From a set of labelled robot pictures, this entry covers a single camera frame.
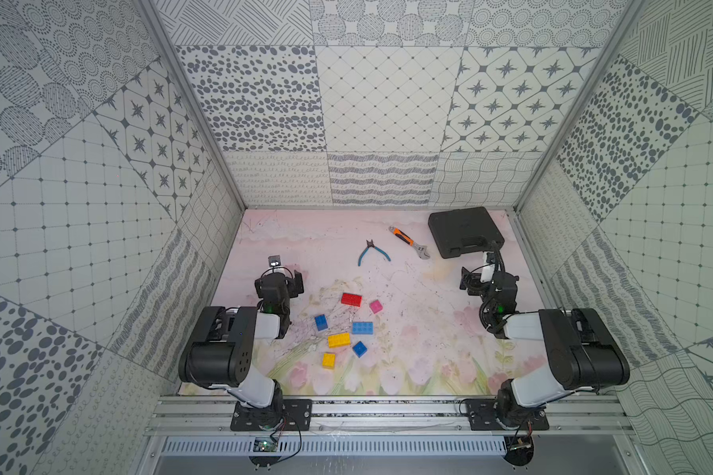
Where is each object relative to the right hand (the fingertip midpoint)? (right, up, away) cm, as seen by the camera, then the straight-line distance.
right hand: (478, 272), depth 95 cm
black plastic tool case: (+2, +13, +19) cm, 23 cm away
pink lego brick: (-34, -11, -2) cm, 36 cm away
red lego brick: (-42, -9, 0) cm, 43 cm away
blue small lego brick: (-39, -21, -11) cm, 45 cm away
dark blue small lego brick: (-50, -14, -7) cm, 53 cm away
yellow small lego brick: (-47, -23, -15) cm, 55 cm away
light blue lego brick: (-38, -16, -7) cm, 42 cm away
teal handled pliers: (-35, +8, +16) cm, 39 cm away
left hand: (-62, 0, -1) cm, 62 cm away
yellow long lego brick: (-44, -19, -9) cm, 49 cm away
